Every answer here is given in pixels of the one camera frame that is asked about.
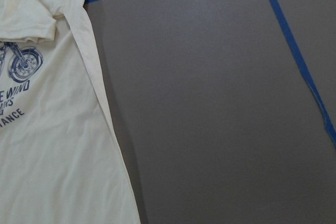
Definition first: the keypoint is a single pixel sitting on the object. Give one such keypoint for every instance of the beige long-sleeve graphic t-shirt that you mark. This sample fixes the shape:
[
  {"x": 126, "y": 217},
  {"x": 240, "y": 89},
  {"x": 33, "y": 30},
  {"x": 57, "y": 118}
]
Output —
[{"x": 60, "y": 159}]

